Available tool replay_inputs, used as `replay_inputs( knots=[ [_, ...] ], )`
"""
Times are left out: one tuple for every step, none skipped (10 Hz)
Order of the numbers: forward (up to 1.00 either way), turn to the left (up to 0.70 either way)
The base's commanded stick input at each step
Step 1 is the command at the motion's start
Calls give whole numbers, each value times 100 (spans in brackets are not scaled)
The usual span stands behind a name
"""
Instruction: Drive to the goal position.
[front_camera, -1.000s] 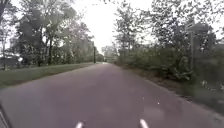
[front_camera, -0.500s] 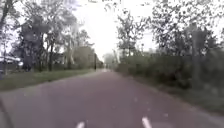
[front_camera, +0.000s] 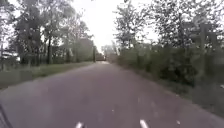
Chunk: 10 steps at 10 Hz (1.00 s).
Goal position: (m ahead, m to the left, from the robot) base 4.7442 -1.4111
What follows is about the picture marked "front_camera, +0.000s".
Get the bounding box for grey asphalt road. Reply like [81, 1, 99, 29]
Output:
[0, 61, 224, 128]

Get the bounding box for trees and bushes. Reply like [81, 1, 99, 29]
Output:
[111, 0, 224, 88]

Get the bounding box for row of trees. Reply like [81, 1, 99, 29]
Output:
[0, 0, 98, 68]

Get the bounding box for grass verge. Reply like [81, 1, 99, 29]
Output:
[114, 63, 224, 118]
[0, 60, 96, 90]

